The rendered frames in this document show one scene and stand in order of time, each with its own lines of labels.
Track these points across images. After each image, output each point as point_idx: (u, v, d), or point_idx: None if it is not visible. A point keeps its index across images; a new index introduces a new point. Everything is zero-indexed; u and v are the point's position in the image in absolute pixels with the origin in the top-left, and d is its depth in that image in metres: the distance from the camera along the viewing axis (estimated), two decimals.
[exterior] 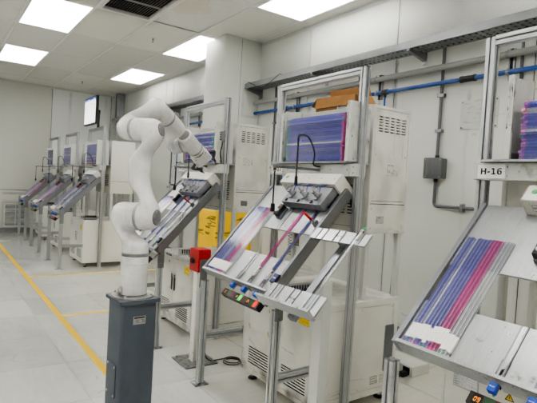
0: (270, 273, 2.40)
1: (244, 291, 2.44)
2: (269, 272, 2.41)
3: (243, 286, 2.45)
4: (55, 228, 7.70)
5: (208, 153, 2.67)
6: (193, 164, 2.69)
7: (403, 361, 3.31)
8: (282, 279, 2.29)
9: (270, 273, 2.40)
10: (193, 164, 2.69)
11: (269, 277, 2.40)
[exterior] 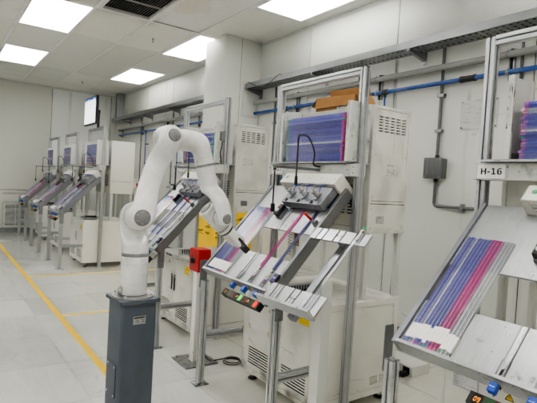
0: (270, 273, 2.40)
1: (244, 291, 2.44)
2: (269, 272, 2.41)
3: (243, 286, 2.45)
4: (55, 228, 7.70)
5: None
6: (240, 241, 2.37)
7: (403, 361, 3.31)
8: (282, 279, 2.29)
9: (270, 273, 2.40)
10: (240, 241, 2.37)
11: (269, 277, 2.40)
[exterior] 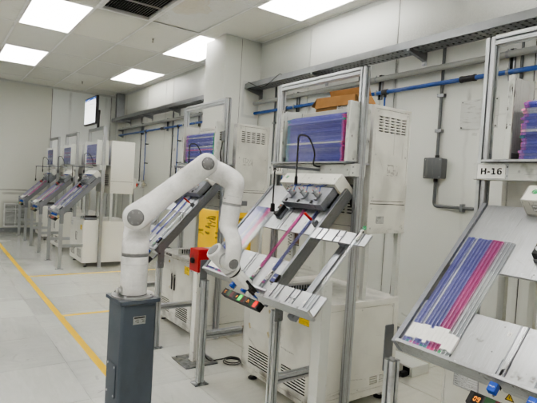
0: (270, 273, 2.40)
1: (244, 291, 2.44)
2: (269, 272, 2.41)
3: None
4: (55, 228, 7.70)
5: None
6: (248, 283, 2.28)
7: (403, 361, 3.31)
8: (282, 279, 2.29)
9: (270, 273, 2.40)
10: (248, 283, 2.28)
11: (268, 277, 2.40)
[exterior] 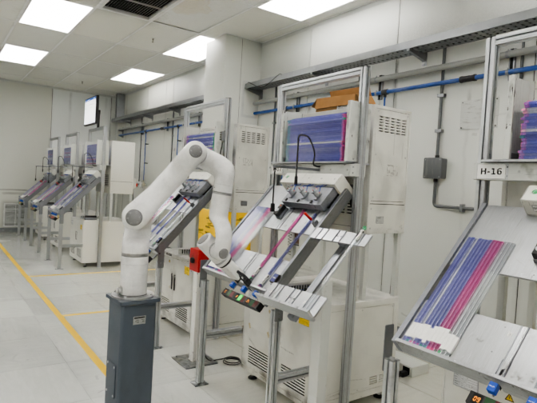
0: (266, 277, 2.39)
1: (244, 291, 2.44)
2: (265, 276, 2.39)
3: (243, 286, 2.45)
4: (55, 228, 7.70)
5: None
6: (239, 272, 2.23)
7: (403, 361, 3.31)
8: (282, 279, 2.29)
9: (266, 278, 2.39)
10: (238, 272, 2.23)
11: (264, 281, 2.38)
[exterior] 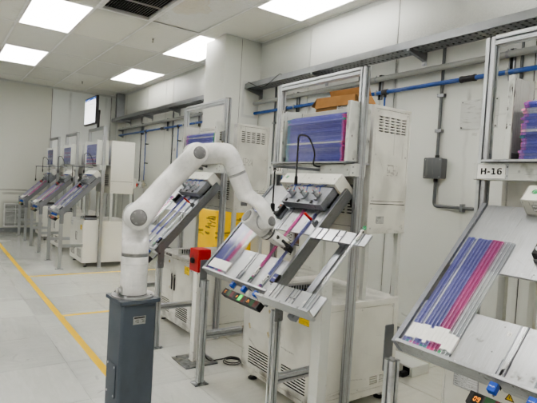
0: (266, 278, 2.39)
1: (244, 291, 2.44)
2: (265, 276, 2.39)
3: (243, 286, 2.45)
4: (55, 228, 7.70)
5: (278, 242, 2.37)
6: None
7: (403, 361, 3.31)
8: (282, 279, 2.29)
9: (266, 278, 2.39)
10: None
11: (264, 281, 2.38)
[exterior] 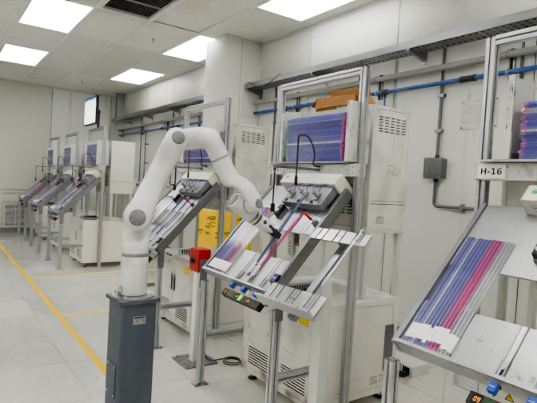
0: (255, 265, 2.34)
1: (244, 291, 2.44)
2: (254, 264, 2.35)
3: (243, 286, 2.45)
4: (55, 228, 7.70)
5: (265, 228, 2.32)
6: None
7: (403, 361, 3.31)
8: (282, 279, 2.29)
9: (255, 265, 2.34)
10: None
11: (253, 269, 2.34)
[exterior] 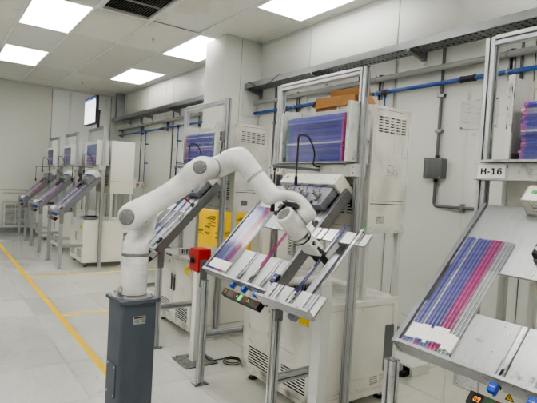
0: (293, 296, 2.06)
1: (244, 291, 2.44)
2: (292, 293, 2.07)
3: (243, 286, 2.45)
4: (55, 228, 7.70)
5: (313, 249, 2.07)
6: None
7: (403, 361, 3.31)
8: (282, 279, 2.29)
9: (293, 296, 2.06)
10: None
11: (292, 299, 2.06)
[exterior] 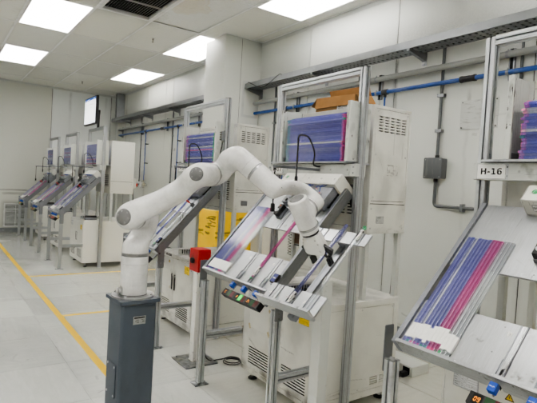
0: (293, 296, 2.06)
1: (244, 291, 2.44)
2: (292, 293, 2.07)
3: (243, 286, 2.45)
4: (55, 228, 7.70)
5: None
6: (326, 245, 1.94)
7: (403, 361, 3.31)
8: (282, 279, 2.29)
9: (293, 296, 2.06)
10: (325, 245, 1.94)
11: (292, 299, 2.06)
